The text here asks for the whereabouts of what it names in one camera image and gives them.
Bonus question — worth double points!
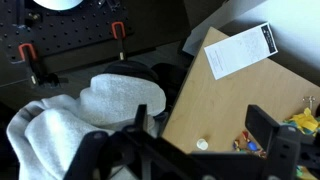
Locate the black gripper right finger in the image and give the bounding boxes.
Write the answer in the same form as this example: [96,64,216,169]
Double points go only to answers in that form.
[245,105,320,180]

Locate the orange clamp right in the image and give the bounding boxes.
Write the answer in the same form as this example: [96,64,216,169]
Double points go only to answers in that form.
[112,21,126,60]

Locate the grey fleece jersey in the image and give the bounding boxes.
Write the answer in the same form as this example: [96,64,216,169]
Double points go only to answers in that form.
[6,74,166,180]

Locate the white printed paper sheet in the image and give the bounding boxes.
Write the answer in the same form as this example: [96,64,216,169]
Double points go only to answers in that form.
[204,23,278,80]

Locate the white round lamp base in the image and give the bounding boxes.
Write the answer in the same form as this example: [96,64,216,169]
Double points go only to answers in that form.
[33,0,83,11]

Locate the white bottle cap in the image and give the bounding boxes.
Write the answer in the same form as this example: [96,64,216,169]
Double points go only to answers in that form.
[196,139,208,150]

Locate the small colourful toy figure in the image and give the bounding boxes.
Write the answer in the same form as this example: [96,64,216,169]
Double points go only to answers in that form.
[232,130,266,158]

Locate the yellow crumpled toy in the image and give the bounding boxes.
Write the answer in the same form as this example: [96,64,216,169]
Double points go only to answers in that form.
[284,108,320,136]

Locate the orange clamp left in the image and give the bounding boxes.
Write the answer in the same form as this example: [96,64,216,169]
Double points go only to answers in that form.
[18,43,38,85]

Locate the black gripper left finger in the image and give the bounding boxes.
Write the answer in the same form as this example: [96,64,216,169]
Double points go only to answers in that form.
[63,103,188,180]

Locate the orange clamp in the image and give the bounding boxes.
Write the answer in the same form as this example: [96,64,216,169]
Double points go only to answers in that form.
[18,43,38,85]
[112,21,126,60]

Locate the black perforated mounting board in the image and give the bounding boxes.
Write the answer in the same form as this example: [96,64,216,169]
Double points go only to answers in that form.
[0,0,135,64]

